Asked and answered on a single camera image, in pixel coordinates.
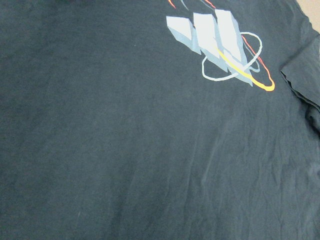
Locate black printed t-shirt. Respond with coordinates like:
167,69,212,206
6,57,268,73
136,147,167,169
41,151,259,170
0,0,320,240

